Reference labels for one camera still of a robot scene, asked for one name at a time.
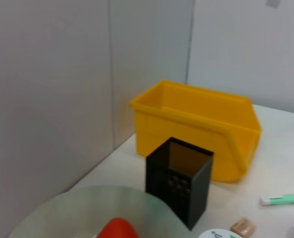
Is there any yellow plastic bin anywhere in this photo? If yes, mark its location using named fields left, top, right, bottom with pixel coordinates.
left=129, top=79, right=262, bottom=183

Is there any pale green glass fruit plate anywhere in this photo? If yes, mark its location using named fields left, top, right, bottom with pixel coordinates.
left=7, top=184, right=191, bottom=238

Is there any beige eraser block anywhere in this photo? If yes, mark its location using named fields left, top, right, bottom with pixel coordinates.
left=230, top=217, right=257, bottom=238

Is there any red-orange orange fruit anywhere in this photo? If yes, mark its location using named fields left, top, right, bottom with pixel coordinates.
left=97, top=217, right=139, bottom=238

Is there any black mesh pen holder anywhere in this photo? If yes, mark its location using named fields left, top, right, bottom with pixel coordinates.
left=145, top=136, right=215, bottom=231

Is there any green toothbrush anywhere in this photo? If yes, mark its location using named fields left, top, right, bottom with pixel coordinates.
left=259, top=192, right=294, bottom=206

